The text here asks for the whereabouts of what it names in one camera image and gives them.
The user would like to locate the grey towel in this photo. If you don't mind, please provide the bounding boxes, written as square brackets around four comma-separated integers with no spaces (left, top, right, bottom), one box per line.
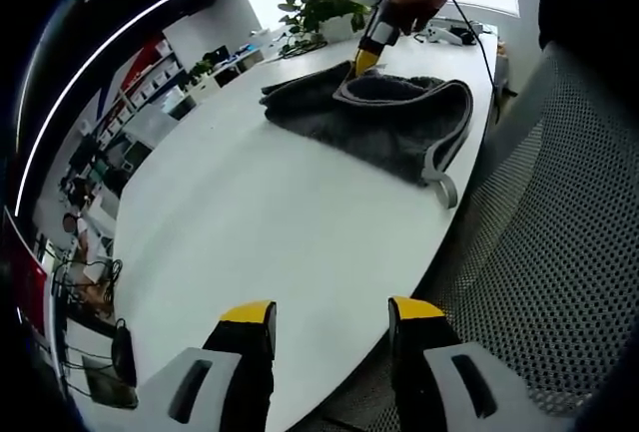
[259,59,475,211]

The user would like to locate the white plant pot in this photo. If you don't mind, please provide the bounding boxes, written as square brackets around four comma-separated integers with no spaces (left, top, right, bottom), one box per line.
[318,11,359,43]

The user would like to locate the green potted plant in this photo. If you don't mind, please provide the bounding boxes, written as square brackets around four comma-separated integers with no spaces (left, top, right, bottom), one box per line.
[277,0,371,57]

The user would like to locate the white game controller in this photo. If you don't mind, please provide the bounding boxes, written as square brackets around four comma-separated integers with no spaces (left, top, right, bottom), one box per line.
[422,22,464,47]

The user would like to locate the black rounded object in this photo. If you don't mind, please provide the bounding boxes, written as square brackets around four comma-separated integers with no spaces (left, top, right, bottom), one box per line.
[110,318,139,389]

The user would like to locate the grey mesh office chair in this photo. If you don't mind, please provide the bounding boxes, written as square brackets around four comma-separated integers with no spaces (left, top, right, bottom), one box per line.
[319,42,639,432]

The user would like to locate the small green background plant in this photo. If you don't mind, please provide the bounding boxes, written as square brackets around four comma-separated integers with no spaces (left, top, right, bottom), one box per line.
[186,51,220,88]

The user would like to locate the red-screen monitor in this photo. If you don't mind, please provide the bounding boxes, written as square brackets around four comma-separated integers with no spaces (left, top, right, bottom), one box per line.
[3,206,50,344]

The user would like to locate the shelving with white bins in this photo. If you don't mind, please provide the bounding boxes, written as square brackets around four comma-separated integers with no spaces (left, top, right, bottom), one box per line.
[93,36,182,154]

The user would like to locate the black cable by plant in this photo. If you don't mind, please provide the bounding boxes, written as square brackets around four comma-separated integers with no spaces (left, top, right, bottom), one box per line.
[278,36,329,58]

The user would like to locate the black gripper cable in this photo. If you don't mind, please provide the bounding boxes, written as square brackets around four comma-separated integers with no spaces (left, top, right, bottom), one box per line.
[373,0,501,104]

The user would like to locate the black cable bundle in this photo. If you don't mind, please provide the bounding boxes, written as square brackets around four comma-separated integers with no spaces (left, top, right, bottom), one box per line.
[51,256,125,304]

